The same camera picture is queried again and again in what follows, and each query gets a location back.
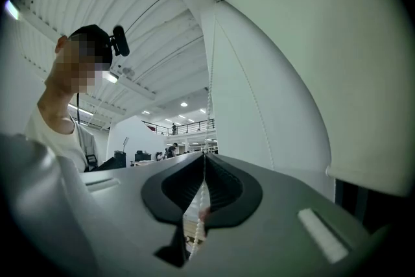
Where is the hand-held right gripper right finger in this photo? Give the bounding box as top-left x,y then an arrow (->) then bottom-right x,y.
204,152 -> 264,232

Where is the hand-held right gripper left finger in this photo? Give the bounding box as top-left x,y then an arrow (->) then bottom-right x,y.
140,151 -> 206,269

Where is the white bead chain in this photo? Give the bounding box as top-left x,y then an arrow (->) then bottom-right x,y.
187,0 -> 276,262

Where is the white roller blind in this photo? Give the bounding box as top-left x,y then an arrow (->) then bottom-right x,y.
189,0 -> 415,199

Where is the dark glass window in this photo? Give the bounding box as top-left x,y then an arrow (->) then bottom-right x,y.
334,178 -> 395,235

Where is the black flat monitor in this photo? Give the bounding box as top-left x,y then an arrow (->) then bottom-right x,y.
134,150 -> 152,163

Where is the black box monitor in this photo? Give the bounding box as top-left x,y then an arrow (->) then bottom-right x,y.
113,150 -> 127,169

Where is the black metal railing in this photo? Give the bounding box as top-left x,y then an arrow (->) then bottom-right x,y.
141,118 -> 216,137

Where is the grey overshirt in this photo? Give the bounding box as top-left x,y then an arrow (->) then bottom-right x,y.
73,121 -> 99,173

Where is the group of recessed ceiling lights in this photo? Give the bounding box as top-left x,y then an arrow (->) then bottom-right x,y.
141,101 -> 208,125

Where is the long ceiling strip light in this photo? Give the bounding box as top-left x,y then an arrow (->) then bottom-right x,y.
67,103 -> 95,117
4,0 -> 22,21
102,70 -> 120,84

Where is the white t-shirt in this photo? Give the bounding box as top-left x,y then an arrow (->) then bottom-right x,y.
25,105 -> 88,173

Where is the person's head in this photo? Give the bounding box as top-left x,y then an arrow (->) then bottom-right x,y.
43,24 -> 114,95

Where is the black head camera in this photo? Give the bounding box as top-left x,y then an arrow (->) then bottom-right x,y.
108,25 -> 131,58

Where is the black ceiling cable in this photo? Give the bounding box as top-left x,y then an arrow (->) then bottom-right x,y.
124,0 -> 176,34

